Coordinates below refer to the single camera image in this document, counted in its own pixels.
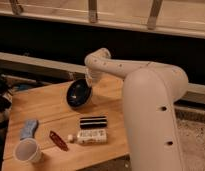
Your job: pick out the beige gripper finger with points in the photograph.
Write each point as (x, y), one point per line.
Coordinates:
(89, 82)

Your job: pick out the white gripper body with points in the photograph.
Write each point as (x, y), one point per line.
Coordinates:
(94, 75)

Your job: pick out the dark ceramic bowl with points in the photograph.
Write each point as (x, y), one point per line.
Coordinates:
(78, 93)

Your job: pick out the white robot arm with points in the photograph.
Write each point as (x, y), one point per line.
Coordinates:
(148, 95)

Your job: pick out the black striped rectangular box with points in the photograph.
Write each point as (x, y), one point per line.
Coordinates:
(93, 122)

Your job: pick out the white labelled bottle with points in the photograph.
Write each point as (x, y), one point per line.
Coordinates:
(87, 136)

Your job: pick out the red-brown oblong tool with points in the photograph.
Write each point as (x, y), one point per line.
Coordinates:
(58, 141)

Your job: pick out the wooden table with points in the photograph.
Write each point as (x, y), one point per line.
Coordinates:
(48, 106)

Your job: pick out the blue crumpled cloth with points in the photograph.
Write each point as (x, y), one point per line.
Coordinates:
(29, 129)

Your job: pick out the wooden railing beam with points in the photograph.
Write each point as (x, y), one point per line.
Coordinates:
(195, 93)

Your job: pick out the white paper cup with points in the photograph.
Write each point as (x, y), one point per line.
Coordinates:
(27, 150)

